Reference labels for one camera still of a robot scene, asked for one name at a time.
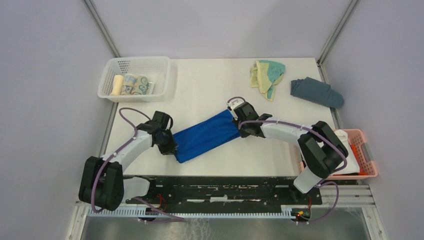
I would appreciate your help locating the pink plastic basket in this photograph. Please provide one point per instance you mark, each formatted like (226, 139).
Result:
(366, 161)

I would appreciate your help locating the grey blue towel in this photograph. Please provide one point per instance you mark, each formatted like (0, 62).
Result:
(317, 92)

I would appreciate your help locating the patterned rolled towel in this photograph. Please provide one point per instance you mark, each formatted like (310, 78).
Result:
(128, 84)
(143, 86)

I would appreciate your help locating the white cable duct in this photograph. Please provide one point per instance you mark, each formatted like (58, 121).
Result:
(145, 212)

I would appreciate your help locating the patterned rolled towel right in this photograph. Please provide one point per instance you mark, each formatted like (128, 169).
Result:
(143, 86)

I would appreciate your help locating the white plastic basket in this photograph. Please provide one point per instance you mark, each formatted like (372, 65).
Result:
(156, 68)

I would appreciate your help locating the white cloth in pink basket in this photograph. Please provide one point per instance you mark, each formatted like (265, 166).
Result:
(352, 164)

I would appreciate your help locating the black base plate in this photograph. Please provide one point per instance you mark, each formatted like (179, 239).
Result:
(225, 194)

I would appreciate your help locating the green yellow towel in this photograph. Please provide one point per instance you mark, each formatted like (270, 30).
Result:
(265, 75)

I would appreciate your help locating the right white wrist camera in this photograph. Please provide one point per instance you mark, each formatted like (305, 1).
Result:
(232, 105)

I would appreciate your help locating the orange item in basket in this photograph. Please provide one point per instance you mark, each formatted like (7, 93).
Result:
(354, 150)

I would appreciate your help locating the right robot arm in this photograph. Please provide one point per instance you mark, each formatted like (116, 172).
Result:
(323, 152)

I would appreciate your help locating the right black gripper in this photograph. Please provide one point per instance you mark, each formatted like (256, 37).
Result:
(243, 134)

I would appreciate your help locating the patterned rolled towel left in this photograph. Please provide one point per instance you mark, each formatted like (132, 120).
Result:
(128, 84)

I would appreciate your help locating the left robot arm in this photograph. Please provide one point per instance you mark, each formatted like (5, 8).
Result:
(102, 184)

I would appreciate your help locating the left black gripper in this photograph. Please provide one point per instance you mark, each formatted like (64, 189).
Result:
(171, 148)

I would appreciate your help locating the cream rolled towel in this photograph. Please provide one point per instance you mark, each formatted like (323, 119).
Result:
(117, 85)

